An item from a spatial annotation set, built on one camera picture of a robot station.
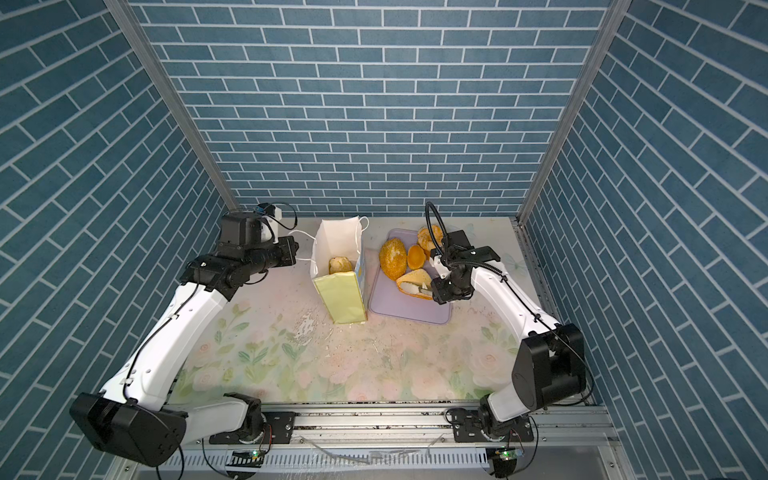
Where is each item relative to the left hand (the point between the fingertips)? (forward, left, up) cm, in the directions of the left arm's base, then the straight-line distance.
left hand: (301, 243), depth 75 cm
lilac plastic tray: (-1, -22, -29) cm, 37 cm away
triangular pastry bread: (0, -31, -19) cm, 37 cm away
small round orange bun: (+14, -32, -24) cm, 42 cm away
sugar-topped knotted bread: (+19, -35, -20) cm, 45 cm away
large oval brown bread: (+13, -24, -23) cm, 36 cm away
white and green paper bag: (-9, -11, -10) cm, 17 cm away
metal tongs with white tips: (-2, -30, -20) cm, 36 cm away
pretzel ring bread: (+8, -6, -20) cm, 23 cm away
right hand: (-5, -37, -15) cm, 41 cm away
